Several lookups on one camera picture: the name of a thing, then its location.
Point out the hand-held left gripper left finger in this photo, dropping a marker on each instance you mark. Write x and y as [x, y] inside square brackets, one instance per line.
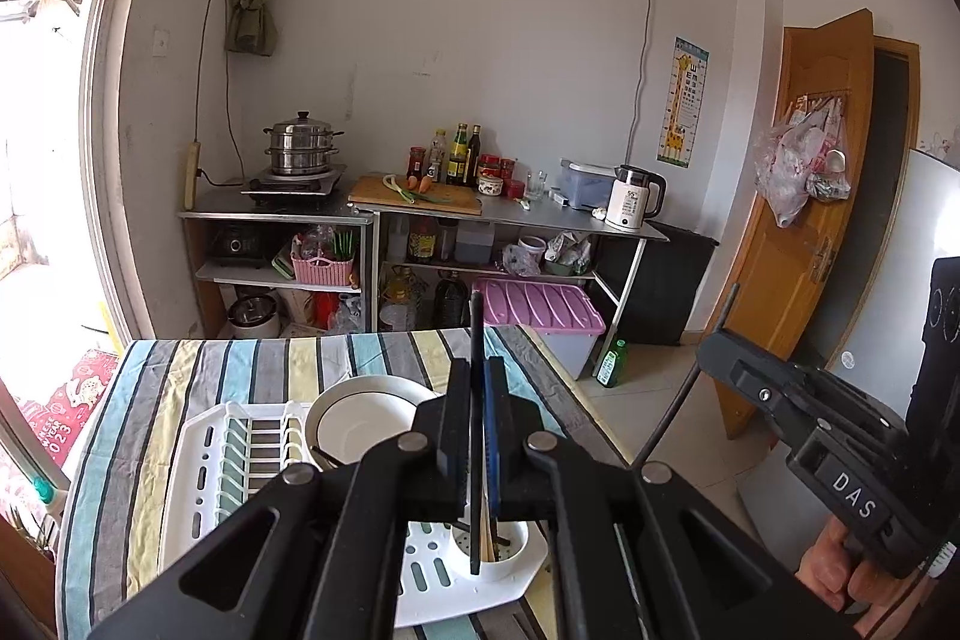
[454, 437]

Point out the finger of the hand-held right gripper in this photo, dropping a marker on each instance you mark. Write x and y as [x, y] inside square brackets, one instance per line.
[787, 377]
[791, 422]

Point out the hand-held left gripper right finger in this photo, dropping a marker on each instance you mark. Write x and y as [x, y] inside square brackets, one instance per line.
[493, 434]

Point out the light wooden chopstick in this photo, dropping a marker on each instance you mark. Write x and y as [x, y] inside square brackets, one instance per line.
[487, 539]

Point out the white cylindrical chopstick holder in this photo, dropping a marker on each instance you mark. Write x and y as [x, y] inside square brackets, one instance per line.
[511, 565]

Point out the person's right hand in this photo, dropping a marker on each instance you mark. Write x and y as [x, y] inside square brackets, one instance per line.
[829, 569]

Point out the white bowl black rim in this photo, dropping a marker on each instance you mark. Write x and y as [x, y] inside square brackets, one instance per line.
[360, 434]
[375, 385]

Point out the wooden door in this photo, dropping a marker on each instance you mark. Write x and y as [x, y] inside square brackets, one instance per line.
[780, 280]

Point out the purple lid storage box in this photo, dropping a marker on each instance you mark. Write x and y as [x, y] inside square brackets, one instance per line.
[536, 310]

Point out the dark liquid jug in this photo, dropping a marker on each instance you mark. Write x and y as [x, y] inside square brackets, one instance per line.
[450, 306]

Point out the green plastic bottle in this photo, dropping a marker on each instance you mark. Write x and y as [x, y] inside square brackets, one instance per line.
[609, 366]

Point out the yellow cooking oil jug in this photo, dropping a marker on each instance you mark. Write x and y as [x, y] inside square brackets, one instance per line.
[397, 302]

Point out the black cabinet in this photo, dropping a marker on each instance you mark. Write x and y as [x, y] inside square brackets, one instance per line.
[660, 287]

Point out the grey plastic canister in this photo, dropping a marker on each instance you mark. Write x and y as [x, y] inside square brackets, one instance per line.
[474, 244]

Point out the soy sauce bottle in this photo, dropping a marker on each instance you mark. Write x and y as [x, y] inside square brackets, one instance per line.
[422, 241]

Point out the crumpled plastic bag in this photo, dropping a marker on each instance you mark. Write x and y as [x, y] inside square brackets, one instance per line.
[570, 250]

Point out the hanging plastic bags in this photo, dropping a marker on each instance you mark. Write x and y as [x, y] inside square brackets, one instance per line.
[787, 175]

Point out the pink plastic basket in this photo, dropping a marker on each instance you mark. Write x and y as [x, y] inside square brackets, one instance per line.
[322, 271]

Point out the long metal shelf table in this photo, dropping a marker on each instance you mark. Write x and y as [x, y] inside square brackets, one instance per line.
[540, 216]

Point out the silver rice cooker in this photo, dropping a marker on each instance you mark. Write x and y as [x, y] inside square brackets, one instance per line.
[253, 316]

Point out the wooden cutting board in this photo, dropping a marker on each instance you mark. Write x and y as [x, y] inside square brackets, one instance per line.
[450, 201]

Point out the white electric kettle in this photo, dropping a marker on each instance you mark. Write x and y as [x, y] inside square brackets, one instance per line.
[628, 201]

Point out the small ceramic jar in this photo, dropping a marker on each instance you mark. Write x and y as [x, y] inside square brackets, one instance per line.
[491, 186]

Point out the white plastic dish rack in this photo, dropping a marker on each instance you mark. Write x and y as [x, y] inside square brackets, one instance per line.
[202, 460]

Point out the clear drinking glass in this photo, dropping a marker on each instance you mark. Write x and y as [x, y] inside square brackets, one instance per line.
[536, 185]

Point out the green onion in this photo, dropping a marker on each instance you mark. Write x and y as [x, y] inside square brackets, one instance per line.
[401, 190]

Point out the translucent grey plastic container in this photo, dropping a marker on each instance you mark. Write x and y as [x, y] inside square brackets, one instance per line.
[585, 186]

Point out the red lid jar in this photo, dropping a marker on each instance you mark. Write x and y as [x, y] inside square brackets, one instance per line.
[489, 164]
[508, 168]

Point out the red cap sauce bottle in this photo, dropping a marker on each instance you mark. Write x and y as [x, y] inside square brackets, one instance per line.
[415, 164]

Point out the dark glass bottle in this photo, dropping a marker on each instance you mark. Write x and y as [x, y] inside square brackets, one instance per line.
[475, 156]

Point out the yellow label oil bottle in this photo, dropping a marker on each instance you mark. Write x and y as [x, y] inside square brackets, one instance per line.
[457, 156]

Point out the clear seasoning bottle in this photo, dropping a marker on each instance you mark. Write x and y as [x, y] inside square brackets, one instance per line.
[437, 156]

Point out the black kitchen appliance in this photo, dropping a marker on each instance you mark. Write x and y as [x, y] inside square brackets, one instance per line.
[238, 246]

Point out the black induction cooktop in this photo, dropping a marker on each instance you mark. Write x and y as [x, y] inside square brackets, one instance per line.
[296, 189]

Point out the small metal shelf table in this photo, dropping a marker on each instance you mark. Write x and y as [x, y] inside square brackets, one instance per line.
[225, 211]

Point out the stainless steel steamer pot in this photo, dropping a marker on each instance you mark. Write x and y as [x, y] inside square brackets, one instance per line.
[302, 145]

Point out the striped tablecloth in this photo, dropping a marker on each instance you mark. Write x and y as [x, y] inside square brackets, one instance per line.
[112, 460]

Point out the beige power strip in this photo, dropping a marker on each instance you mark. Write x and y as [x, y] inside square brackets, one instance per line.
[191, 175]

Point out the giraffe wall poster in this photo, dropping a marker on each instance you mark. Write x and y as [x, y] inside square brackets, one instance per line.
[684, 104]

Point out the white window frame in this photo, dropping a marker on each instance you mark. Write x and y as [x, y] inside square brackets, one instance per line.
[112, 123]

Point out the white wall outlet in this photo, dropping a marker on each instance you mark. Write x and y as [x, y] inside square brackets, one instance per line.
[160, 42]

